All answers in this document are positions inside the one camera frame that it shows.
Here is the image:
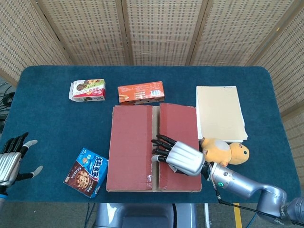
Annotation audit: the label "large brown cardboard box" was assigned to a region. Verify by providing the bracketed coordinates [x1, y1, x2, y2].
[106, 102, 202, 193]

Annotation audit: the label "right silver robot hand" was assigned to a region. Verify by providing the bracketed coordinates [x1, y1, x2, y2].
[151, 134, 206, 176]

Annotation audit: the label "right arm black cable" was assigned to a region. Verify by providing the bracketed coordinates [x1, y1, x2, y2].
[215, 185, 304, 226]

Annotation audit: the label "blue table cloth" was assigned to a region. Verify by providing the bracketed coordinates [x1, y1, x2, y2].
[0, 66, 301, 204]

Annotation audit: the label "black floor cables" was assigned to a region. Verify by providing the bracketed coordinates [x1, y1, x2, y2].
[0, 80, 16, 112]

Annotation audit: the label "woven folding screen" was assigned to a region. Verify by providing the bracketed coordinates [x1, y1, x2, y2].
[0, 0, 304, 117]

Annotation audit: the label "beige paper notepad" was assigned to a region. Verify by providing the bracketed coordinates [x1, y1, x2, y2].
[196, 85, 249, 143]

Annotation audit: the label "blue chocolate chip cookie box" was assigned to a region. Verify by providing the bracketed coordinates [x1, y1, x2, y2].
[63, 147, 109, 199]

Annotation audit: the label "orange plush toy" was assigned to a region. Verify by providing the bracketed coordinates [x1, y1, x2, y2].
[200, 137, 250, 166]

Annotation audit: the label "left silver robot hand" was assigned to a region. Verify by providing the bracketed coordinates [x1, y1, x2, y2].
[0, 132, 44, 188]

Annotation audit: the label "white cookie box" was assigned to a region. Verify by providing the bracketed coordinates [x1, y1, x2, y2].
[68, 79, 106, 103]

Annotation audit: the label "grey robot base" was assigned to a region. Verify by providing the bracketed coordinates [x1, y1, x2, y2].
[95, 203, 198, 228]

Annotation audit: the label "orange biscuit box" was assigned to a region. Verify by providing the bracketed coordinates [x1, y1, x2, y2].
[117, 81, 165, 106]

